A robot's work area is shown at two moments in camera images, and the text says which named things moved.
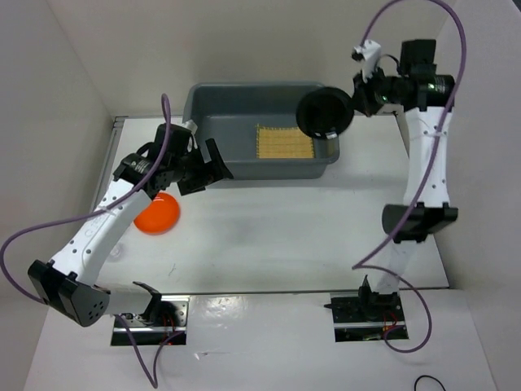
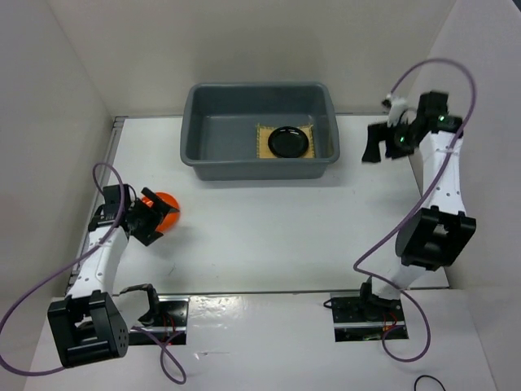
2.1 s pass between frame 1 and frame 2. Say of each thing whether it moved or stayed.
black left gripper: moved
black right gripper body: moved
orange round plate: stayed
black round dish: moved
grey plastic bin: stayed
